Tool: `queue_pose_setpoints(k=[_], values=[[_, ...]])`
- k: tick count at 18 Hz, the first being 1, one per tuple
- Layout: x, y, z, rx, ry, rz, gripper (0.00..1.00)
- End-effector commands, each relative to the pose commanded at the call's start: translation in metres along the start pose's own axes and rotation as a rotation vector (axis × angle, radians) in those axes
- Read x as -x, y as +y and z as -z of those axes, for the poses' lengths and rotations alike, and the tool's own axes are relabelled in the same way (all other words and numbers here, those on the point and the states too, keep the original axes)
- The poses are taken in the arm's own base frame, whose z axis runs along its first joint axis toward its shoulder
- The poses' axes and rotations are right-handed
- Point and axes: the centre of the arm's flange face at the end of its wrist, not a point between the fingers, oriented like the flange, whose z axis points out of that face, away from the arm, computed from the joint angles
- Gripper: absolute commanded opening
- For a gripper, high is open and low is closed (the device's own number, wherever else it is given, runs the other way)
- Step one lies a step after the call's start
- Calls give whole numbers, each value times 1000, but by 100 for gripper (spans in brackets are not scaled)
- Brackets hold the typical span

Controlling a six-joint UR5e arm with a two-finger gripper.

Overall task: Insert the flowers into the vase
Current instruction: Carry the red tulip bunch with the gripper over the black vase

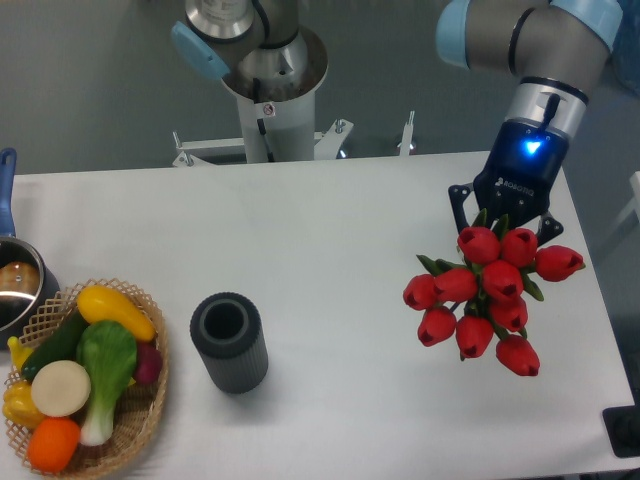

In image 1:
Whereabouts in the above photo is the black device at edge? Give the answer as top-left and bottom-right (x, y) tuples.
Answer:
(602, 405), (639, 458)

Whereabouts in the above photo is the dark green cucumber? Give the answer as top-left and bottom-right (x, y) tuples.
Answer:
(21, 310), (89, 382)

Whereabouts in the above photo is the red tulip bouquet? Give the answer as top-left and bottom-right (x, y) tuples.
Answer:
(403, 211), (585, 377)

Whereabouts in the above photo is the blue plastic bag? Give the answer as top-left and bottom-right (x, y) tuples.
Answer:
(611, 0), (639, 96)

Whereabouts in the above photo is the dark grey ribbed vase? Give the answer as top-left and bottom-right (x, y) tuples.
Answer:
(190, 292), (269, 394)

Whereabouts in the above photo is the beige round slice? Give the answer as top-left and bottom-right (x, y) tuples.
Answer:
(31, 360), (91, 417)

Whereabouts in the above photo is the blue handled saucepan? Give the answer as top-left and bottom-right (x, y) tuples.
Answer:
(1, 148), (59, 350)

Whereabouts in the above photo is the orange fruit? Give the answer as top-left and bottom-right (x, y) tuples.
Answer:
(27, 417), (80, 474)

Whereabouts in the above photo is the dark red radish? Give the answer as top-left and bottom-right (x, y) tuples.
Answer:
(132, 342), (163, 385)

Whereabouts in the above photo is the white chair part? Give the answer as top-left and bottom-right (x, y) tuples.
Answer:
(592, 170), (640, 261)

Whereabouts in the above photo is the yellow squash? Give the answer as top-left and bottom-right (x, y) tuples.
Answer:
(76, 285), (156, 342)

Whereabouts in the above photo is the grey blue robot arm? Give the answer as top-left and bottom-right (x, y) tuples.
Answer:
(171, 1), (623, 243)

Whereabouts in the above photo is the woven wicker basket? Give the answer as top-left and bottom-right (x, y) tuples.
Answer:
(1, 279), (169, 479)

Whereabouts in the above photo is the green bok choy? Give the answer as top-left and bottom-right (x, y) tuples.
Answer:
(76, 320), (137, 447)

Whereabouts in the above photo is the white metal table frame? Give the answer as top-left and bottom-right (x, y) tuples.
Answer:
(171, 110), (417, 168)

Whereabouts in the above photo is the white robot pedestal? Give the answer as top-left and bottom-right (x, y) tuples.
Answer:
(223, 26), (328, 164)

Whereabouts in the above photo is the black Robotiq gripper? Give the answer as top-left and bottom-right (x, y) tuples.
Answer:
(447, 121), (569, 247)

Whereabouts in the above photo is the yellow banana piece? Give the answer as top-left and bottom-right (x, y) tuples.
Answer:
(7, 336), (34, 372)

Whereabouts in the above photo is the yellow bell pepper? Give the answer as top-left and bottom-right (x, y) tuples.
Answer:
(2, 380), (46, 430)

